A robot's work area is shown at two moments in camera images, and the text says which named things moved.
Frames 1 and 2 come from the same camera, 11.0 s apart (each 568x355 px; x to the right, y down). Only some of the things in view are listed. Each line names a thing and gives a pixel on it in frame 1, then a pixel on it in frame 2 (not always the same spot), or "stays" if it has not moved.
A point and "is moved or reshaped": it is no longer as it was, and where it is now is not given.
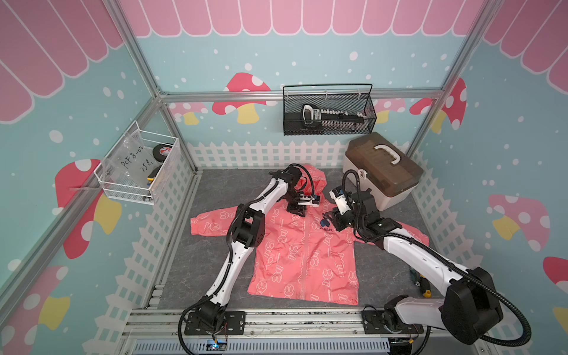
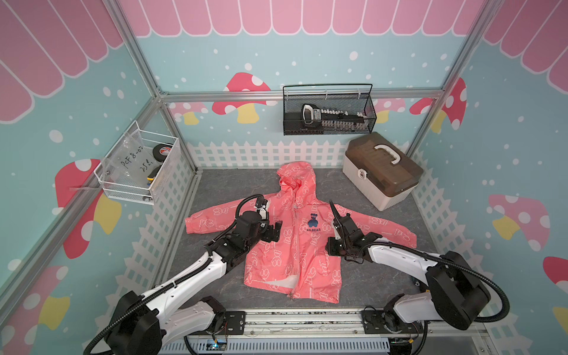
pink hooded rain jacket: (305, 254) is moved or reshaped
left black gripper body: (292, 197) to (264, 234)
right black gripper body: (347, 220) to (338, 248)
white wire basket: (130, 170) stays
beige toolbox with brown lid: (383, 167) stays
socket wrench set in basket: (330, 119) stays
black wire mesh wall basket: (328, 109) stays
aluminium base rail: (307, 332) stays
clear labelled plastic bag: (129, 163) stays
